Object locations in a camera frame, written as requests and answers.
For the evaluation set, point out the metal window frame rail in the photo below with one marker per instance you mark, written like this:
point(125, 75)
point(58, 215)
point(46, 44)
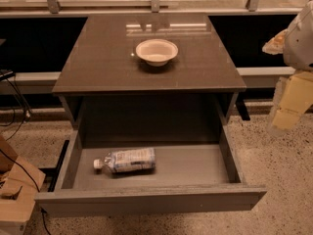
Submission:
point(153, 2)

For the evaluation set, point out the clear blue plastic bottle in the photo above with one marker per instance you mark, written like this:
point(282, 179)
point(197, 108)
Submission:
point(127, 160)

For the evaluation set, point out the white paper bowl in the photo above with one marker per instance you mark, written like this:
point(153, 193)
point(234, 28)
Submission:
point(156, 52)

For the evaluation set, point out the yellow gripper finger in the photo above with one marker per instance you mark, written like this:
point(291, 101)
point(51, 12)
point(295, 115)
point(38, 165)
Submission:
point(292, 98)

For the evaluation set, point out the brown cardboard box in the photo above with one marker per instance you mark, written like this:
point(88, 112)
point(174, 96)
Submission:
point(20, 182)

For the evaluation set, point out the open grey top drawer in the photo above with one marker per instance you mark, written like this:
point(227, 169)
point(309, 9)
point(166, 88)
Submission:
point(188, 178)

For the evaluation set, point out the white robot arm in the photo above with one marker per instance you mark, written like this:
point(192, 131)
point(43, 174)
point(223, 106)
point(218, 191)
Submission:
point(296, 42)

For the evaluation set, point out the grey cabinet with counter top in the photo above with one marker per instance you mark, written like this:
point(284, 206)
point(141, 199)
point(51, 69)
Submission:
point(111, 95)

